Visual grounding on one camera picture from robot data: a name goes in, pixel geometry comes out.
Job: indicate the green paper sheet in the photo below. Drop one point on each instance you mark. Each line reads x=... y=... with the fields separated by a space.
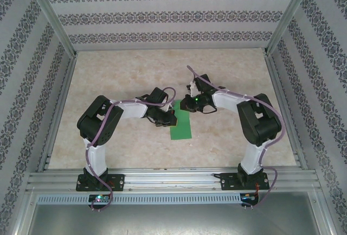
x=180 y=129

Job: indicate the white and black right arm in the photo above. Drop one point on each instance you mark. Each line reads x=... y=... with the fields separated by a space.
x=252 y=162

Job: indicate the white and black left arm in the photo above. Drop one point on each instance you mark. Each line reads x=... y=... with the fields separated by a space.
x=99 y=162

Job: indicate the grey metal sheet panel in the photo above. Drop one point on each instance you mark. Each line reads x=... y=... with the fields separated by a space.
x=173 y=221

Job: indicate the small controller circuit board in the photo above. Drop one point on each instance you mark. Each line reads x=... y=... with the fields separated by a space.
x=99 y=198
x=248 y=197

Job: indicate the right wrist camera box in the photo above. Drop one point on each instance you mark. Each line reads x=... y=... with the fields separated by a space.
x=193 y=86

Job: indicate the long aluminium mounting rail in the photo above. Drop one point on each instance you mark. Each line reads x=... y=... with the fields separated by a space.
x=168 y=181

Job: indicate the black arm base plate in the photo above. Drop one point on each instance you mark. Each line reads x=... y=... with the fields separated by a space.
x=227 y=182
x=116 y=182

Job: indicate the aluminium table edge rail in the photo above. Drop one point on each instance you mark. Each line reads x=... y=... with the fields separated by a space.
x=67 y=83
x=277 y=83

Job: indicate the aluminium frame post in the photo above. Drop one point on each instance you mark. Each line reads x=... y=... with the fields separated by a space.
x=52 y=15
x=288 y=15

